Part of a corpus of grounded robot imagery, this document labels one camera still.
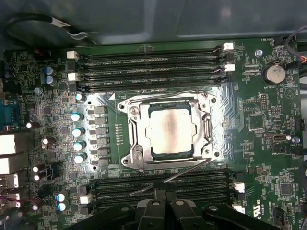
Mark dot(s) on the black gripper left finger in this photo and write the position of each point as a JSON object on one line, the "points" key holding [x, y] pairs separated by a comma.
{"points": [[153, 215]]}

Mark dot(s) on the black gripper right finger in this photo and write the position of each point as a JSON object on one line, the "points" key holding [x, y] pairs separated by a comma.
{"points": [[182, 215]]}

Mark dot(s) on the silver CPU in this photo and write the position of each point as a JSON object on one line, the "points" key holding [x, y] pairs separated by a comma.
{"points": [[170, 131]]}

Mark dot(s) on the metal socket cover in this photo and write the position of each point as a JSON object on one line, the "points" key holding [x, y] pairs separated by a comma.
{"points": [[140, 129]]}

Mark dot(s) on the CPU socket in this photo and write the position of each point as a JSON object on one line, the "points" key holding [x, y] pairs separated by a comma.
{"points": [[148, 165]]}

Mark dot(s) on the RAM slot with black clips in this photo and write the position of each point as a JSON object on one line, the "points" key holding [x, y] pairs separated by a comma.
{"points": [[120, 86], [211, 175], [120, 65], [204, 199]]}

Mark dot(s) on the green motherboard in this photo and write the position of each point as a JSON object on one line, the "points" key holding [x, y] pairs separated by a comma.
{"points": [[251, 167]]}

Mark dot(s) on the internal USB port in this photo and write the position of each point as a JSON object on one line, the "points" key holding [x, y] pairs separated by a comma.
{"points": [[275, 138]]}

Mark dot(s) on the coin battery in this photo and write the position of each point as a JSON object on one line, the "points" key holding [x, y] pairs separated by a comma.
{"points": [[274, 74]]}

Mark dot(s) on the blue serial port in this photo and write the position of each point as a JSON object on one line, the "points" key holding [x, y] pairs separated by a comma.
{"points": [[8, 115]]}

